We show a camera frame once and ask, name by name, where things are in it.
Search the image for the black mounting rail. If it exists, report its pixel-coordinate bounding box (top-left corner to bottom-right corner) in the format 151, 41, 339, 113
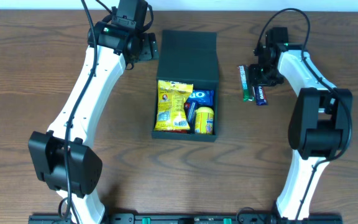
28, 213, 343, 224

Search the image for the Dairy Milk chocolate bar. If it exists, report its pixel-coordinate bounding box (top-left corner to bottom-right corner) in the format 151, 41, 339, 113
253, 85, 268, 106

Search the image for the dark green gift box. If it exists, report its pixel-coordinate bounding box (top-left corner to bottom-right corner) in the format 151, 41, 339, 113
151, 30, 220, 142

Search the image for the yellow candy bag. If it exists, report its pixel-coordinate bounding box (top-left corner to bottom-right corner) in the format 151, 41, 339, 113
154, 80, 193, 131

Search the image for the yellow Mentos bottle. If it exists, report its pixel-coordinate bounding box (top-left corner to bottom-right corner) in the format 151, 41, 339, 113
195, 106, 214, 134

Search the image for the small blue gum box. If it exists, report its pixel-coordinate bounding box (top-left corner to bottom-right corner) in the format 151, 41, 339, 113
185, 101, 198, 124

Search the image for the green white chocolate bar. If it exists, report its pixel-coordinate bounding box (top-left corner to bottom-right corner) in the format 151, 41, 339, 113
237, 65, 254, 101

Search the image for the red Hacks candy bag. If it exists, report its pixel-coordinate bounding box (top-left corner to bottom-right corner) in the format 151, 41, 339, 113
168, 103, 190, 134

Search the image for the blue Oreo cookie pack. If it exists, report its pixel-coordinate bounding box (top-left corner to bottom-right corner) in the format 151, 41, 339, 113
187, 90, 214, 106

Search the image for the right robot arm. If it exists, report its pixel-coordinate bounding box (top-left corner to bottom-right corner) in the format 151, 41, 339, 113
248, 27, 352, 223

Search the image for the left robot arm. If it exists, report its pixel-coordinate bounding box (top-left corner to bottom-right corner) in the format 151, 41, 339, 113
28, 0, 158, 223

